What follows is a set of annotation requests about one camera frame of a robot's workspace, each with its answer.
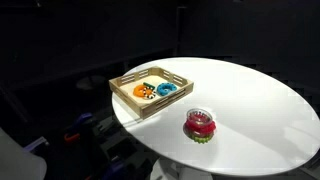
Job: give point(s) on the white table base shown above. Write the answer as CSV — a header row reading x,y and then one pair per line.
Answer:
x,y
173,170

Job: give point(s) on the round dark stool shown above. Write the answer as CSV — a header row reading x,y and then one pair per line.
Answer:
x,y
90,82

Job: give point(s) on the purple clamp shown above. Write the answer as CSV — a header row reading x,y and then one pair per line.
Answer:
x,y
112,169
36,144
82,119

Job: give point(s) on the slatted wooden tray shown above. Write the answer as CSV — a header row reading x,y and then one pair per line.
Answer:
x,y
146,107

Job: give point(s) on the grey rounded object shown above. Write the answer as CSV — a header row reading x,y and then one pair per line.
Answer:
x,y
18,160

